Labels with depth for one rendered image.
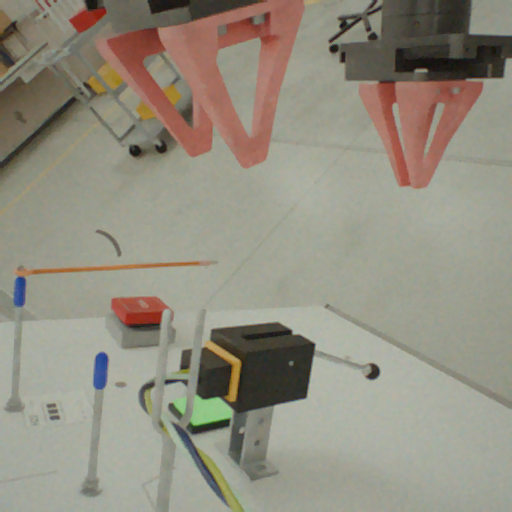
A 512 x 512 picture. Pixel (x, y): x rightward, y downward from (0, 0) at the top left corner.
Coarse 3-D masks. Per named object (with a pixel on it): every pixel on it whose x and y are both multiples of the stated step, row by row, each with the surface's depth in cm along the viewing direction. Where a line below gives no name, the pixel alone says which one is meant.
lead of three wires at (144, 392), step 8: (168, 376) 32; (176, 376) 32; (184, 376) 33; (144, 384) 29; (152, 384) 30; (168, 384) 32; (144, 392) 28; (144, 400) 27; (144, 408) 26; (152, 408) 25; (168, 416) 24
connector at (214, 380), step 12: (204, 348) 35; (180, 360) 34; (204, 360) 33; (216, 360) 33; (204, 372) 32; (216, 372) 33; (228, 372) 33; (204, 384) 32; (216, 384) 33; (228, 384) 33; (204, 396) 32; (216, 396) 33
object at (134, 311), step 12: (120, 300) 56; (132, 300) 57; (144, 300) 57; (156, 300) 58; (120, 312) 54; (132, 312) 53; (144, 312) 54; (156, 312) 55; (132, 324) 55; (144, 324) 55; (156, 324) 56
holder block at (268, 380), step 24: (216, 336) 36; (240, 336) 35; (264, 336) 37; (288, 336) 37; (240, 360) 33; (264, 360) 34; (288, 360) 35; (312, 360) 36; (240, 384) 33; (264, 384) 34; (288, 384) 36; (240, 408) 34
